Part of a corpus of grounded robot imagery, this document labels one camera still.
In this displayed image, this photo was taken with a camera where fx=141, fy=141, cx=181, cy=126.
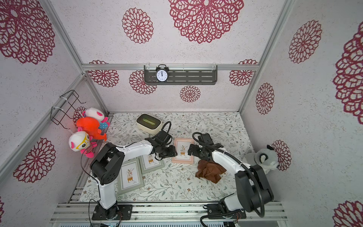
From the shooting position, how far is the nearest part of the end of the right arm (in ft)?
2.10

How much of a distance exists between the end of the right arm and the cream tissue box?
0.32 meters

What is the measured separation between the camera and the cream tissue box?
105 cm
